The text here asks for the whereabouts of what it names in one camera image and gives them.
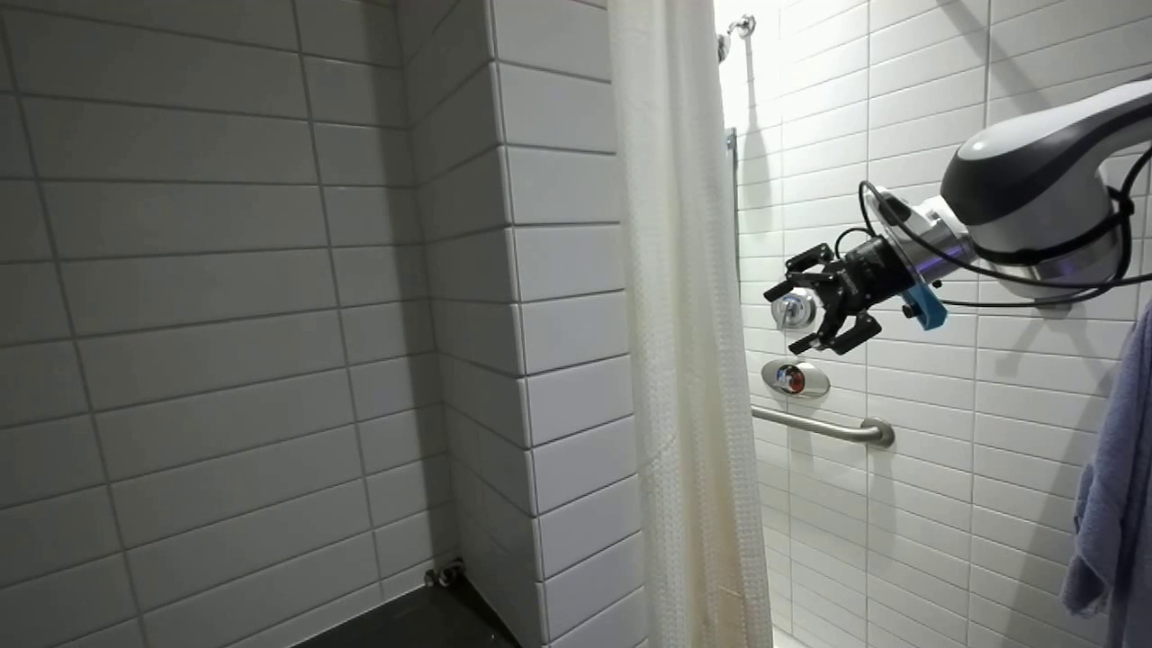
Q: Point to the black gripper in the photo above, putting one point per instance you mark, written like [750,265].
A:
[851,283]

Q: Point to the white shower curtain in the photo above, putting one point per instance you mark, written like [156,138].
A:
[697,458]

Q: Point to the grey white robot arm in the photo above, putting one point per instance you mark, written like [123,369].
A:
[1020,201]

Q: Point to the round chrome shower knob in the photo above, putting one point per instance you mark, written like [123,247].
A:
[793,311]

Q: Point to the chrome grab bar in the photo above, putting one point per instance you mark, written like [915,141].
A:
[870,429]

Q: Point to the chrome vertical slide bar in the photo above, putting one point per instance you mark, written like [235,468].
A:
[731,145]

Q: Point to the lavender hanging towel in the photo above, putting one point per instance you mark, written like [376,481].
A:
[1113,509]

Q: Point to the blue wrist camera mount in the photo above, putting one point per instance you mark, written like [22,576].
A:
[919,302]

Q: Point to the chrome shower head bracket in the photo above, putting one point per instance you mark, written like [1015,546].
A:
[731,35]

